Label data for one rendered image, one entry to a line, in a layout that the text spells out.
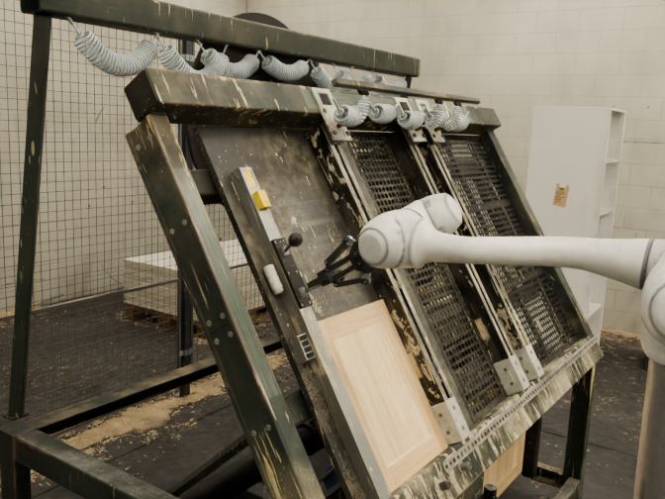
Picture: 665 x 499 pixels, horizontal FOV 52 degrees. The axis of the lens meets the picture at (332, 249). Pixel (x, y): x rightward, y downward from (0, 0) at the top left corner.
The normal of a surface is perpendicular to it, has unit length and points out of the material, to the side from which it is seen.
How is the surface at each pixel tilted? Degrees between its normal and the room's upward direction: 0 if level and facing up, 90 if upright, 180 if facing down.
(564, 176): 90
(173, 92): 58
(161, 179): 90
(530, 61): 90
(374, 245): 95
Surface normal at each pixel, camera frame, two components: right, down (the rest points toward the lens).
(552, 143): -0.54, 0.12
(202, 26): 0.82, 0.14
